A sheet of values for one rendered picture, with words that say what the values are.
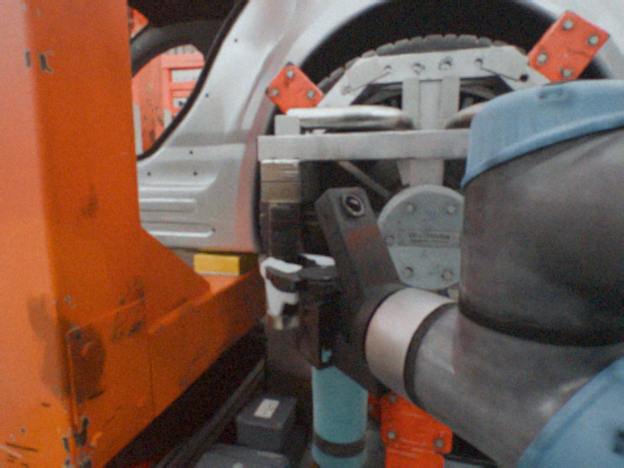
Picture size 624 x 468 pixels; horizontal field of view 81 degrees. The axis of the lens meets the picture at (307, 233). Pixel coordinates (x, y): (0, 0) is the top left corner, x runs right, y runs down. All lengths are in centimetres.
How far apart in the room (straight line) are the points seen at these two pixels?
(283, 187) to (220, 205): 55
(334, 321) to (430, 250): 20
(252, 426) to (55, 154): 62
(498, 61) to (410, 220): 29
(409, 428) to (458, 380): 53
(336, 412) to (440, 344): 39
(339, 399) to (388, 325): 35
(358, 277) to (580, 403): 16
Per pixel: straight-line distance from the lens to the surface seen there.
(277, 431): 86
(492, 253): 19
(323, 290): 32
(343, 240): 31
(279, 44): 95
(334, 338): 34
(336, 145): 44
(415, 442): 76
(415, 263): 49
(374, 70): 65
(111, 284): 60
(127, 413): 68
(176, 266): 76
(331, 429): 63
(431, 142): 44
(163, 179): 109
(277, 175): 43
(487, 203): 19
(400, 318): 26
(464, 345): 22
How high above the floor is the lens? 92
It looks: 8 degrees down
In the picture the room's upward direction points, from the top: straight up
